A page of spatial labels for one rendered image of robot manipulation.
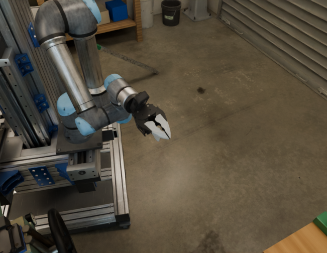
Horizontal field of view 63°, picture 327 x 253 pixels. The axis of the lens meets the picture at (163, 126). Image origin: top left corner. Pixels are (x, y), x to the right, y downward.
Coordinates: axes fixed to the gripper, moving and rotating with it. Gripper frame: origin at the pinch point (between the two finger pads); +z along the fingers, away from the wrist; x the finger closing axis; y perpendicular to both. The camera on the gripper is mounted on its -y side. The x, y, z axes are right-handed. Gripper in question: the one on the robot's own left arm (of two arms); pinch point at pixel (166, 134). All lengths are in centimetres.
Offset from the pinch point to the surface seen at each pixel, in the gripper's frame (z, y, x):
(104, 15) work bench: -263, 101, -88
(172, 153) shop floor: -65, 130, -39
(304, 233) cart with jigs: 43, 77, -43
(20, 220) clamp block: -17, 21, 52
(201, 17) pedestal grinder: -238, 154, -226
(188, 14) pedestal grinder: -257, 152, -217
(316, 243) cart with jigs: 49, 77, -44
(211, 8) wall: -250, 157, -258
